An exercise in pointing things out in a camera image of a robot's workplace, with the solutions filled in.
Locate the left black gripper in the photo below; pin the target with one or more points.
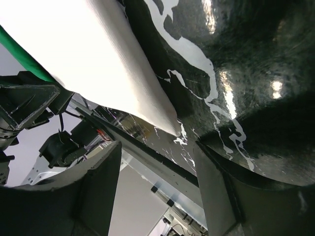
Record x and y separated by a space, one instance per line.
23 98

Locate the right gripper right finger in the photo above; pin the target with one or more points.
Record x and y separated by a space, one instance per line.
238 202

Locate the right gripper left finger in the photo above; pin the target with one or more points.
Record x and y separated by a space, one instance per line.
76 202

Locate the white printed t-shirt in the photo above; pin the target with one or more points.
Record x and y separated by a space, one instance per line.
89 48

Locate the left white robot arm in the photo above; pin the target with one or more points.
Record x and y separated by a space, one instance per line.
76 138

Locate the folded green t-shirt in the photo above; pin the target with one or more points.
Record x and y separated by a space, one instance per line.
23 57

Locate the black marble table mat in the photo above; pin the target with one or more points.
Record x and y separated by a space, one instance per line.
241 76

